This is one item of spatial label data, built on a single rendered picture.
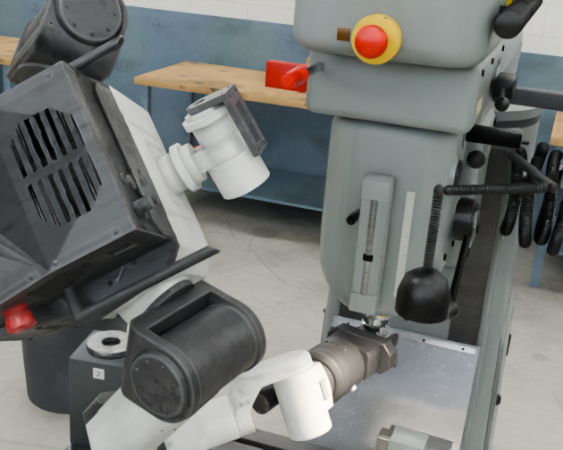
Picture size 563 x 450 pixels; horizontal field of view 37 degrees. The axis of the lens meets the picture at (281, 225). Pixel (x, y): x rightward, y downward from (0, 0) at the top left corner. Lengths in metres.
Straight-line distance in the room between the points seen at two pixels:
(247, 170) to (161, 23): 5.16
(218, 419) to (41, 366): 2.22
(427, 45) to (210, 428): 0.60
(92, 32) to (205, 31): 4.99
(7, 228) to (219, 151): 0.27
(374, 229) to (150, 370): 0.44
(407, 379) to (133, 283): 1.00
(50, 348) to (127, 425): 2.25
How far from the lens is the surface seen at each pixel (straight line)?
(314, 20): 1.10
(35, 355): 3.40
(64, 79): 0.91
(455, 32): 1.07
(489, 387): 1.91
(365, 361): 1.35
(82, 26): 1.05
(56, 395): 3.45
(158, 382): 0.95
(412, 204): 1.25
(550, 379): 4.08
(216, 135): 1.02
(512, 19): 1.08
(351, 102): 1.20
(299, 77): 1.09
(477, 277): 1.77
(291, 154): 5.93
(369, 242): 1.24
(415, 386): 1.84
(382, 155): 1.24
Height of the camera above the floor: 1.90
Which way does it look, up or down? 20 degrees down
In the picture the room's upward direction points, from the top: 4 degrees clockwise
